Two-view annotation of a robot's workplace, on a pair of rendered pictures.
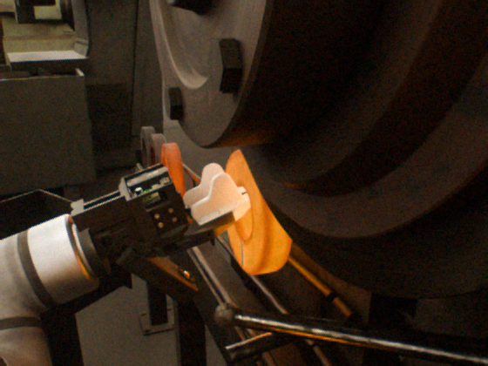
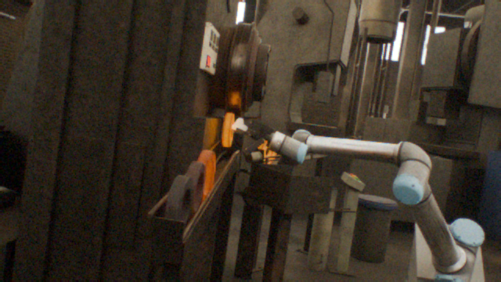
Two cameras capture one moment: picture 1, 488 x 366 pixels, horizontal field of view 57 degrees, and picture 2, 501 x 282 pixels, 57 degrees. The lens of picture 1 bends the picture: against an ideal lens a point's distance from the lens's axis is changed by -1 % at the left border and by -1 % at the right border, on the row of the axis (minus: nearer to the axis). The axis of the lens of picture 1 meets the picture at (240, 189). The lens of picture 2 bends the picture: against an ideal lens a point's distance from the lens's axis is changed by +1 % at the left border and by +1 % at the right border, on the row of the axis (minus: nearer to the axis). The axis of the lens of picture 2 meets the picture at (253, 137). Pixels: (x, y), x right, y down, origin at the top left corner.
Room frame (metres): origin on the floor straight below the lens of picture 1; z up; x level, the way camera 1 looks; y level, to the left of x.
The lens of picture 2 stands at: (2.38, 0.90, 0.91)
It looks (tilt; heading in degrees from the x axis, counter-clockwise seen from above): 3 degrees down; 203
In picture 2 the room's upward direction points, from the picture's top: 8 degrees clockwise
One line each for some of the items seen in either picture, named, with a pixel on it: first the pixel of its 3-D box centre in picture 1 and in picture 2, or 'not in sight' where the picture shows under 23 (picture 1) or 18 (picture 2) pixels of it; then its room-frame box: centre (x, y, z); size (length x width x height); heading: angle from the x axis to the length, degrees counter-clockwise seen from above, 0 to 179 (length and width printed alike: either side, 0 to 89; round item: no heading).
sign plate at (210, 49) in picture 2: not in sight; (210, 50); (0.68, -0.07, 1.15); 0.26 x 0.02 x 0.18; 20
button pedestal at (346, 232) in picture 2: not in sight; (347, 222); (-0.57, 0.39, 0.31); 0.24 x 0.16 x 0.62; 20
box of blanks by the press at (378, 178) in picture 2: not in sight; (378, 183); (-2.42, 0.31, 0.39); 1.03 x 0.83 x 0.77; 125
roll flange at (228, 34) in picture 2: not in sight; (225, 68); (0.35, -0.15, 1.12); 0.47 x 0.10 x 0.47; 20
